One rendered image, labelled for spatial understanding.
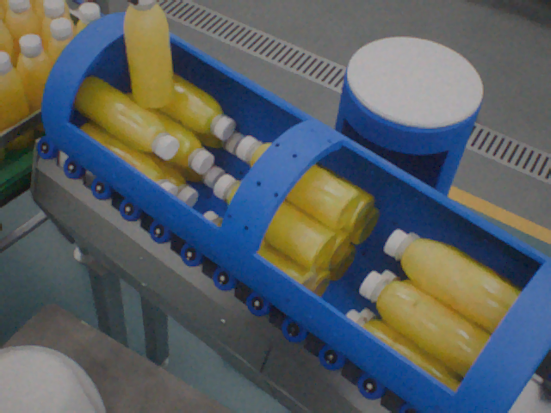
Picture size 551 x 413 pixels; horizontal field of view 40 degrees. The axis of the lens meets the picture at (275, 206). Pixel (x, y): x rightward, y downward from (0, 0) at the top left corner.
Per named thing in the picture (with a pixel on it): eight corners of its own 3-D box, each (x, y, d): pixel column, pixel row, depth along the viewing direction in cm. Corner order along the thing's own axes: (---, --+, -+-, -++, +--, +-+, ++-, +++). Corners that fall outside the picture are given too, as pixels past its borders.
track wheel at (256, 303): (273, 299, 124) (278, 298, 125) (251, 284, 125) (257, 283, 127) (261, 323, 125) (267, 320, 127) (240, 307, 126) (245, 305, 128)
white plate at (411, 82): (340, 34, 164) (339, 39, 165) (356, 123, 146) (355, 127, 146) (467, 38, 166) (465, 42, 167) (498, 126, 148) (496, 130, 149)
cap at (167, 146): (161, 132, 125) (169, 137, 124) (174, 135, 129) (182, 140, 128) (150, 152, 126) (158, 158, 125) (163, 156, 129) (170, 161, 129)
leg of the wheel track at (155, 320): (158, 375, 222) (147, 241, 175) (144, 364, 224) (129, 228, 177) (172, 362, 225) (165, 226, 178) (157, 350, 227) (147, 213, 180)
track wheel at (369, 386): (388, 383, 115) (393, 379, 117) (363, 366, 117) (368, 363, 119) (374, 407, 116) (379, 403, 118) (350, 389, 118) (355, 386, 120)
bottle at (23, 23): (34, 62, 171) (18, -10, 157) (58, 75, 169) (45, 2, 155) (9, 78, 167) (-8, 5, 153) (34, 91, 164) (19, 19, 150)
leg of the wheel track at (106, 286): (122, 409, 214) (102, 278, 167) (108, 397, 216) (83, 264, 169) (138, 395, 217) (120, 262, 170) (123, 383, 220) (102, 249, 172)
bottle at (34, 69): (21, 117, 159) (4, 45, 145) (52, 104, 162) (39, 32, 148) (39, 137, 156) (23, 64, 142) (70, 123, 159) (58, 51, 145)
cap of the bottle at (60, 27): (74, 27, 150) (73, 20, 149) (68, 39, 148) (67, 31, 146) (54, 24, 150) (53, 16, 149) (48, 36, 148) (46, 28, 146)
